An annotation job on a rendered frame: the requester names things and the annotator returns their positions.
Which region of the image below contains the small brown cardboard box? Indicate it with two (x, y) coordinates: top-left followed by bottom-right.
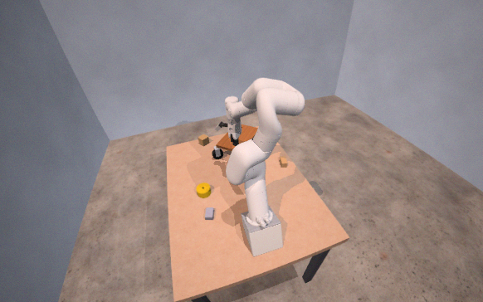
(198, 134), (209, 146)

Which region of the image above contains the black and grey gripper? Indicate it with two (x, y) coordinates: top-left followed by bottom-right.
(227, 121), (242, 146)

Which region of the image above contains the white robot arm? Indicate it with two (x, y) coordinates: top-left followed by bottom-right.
(225, 78), (305, 227)

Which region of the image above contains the yellow short cylinder with centre hole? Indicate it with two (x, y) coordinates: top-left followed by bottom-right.
(197, 183), (211, 198)

